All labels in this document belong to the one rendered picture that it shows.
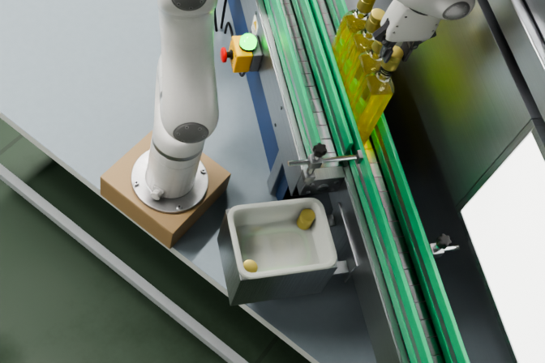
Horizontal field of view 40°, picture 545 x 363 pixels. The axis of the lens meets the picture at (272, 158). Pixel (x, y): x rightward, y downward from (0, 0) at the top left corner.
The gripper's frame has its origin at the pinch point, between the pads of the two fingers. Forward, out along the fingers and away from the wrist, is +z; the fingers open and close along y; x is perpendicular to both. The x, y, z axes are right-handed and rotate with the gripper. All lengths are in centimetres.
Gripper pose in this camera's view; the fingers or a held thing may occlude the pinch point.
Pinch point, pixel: (396, 50)
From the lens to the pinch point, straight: 155.8
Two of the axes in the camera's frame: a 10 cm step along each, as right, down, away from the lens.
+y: -9.6, 0.9, -2.7
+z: -1.9, 5.1, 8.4
